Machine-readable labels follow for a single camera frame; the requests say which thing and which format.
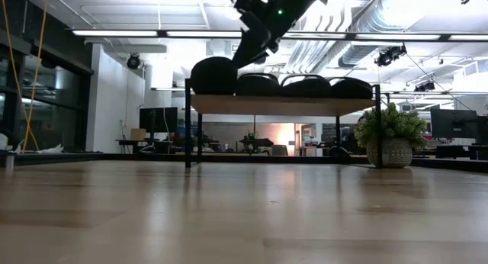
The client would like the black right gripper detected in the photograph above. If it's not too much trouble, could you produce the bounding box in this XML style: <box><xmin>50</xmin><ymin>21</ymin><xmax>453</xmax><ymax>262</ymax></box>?
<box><xmin>231</xmin><ymin>0</ymin><xmax>329</xmax><ymax>69</ymax></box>

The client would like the black rubber slide sandal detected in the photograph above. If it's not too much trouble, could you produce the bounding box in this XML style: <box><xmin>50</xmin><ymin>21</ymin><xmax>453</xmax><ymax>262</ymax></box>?
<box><xmin>235</xmin><ymin>72</ymin><xmax>282</xmax><ymax>98</ymax></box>
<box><xmin>328</xmin><ymin>76</ymin><xmax>374</xmax><ymax>101</ymax></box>
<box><xmin>190</xmin><ymin>56</ymin><xmax>239</xmax><ymax>96</ymax></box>
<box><xmin>280</xmin><ymin>74</ymin><xmax>332</xmax><ymax>99</ymax></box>

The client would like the small black background machine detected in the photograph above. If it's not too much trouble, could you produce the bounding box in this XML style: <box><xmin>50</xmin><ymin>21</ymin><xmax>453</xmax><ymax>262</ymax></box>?
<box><xmin>239</xmin><ymin>130</ymin><xmax>275</xmax><ymax>155</ymax></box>

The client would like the black computer monitor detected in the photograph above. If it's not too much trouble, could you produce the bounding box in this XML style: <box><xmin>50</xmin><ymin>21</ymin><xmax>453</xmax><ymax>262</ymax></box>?
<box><xmin>476</xmin><ymin>115</ymin><xmax>488</xmax><ymax>146</ymax></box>
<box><xmin>430</xmin><ymin>108</ymin><xmax>478</xmax><ymax>140</ymax></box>
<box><xmin>139</xmin><ymin>107</ymin><xmax>178</xmax><ymax>134</ymax></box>

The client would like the black ceiling spotlight cluster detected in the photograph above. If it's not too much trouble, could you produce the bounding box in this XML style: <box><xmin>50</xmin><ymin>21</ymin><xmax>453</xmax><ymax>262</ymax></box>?
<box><xmin>374</xmin><ymin>44</ymin><xmax>408</xmax><ymax>68</ymax></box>

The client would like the black office desk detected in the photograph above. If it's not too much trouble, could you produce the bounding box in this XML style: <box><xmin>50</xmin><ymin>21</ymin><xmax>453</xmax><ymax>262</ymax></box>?
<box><xmin>115</xmin><ymin>138</ymin><xmax>172</xmax><ymax>155</ymax></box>
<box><xmin>435</xmin><ymin>143</ymin><xmax>488</xmax><ymax>161</ymax></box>

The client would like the green plant in patterned pot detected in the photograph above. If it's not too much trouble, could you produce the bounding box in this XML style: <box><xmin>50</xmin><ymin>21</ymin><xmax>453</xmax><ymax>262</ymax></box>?
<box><xmin>353</xmin><ymin>102</ymin><xmax>429</xmax><ymax>169</ymax></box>

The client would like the white crumpled cloth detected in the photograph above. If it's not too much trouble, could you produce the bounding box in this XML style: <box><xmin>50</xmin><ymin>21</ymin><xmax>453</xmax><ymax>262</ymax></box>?
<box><xmin>36</xmin><ymin>143</ymin><xmax>65</xmax><ymax>155</ymax></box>

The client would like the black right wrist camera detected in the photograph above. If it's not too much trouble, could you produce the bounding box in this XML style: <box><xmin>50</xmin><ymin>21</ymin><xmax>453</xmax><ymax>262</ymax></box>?
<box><xmin>227</xmin><ymin>0</ymin><xmax>270</xmax><ymax>14</ymax></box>

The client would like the wooden shelf black metal frame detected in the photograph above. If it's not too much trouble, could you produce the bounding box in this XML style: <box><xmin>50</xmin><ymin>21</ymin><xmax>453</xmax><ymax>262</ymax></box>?
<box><xmin>184</xmin><ymin>78</ymin><xmax>384</xmax><ymax>169</ymax></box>

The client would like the silver ventilation duct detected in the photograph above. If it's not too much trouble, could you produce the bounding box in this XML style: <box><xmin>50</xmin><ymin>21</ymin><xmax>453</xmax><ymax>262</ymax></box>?
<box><xmin>337</xmin><ymin>0</ymin><xmax>432</xmax><ymax>69</ymax></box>

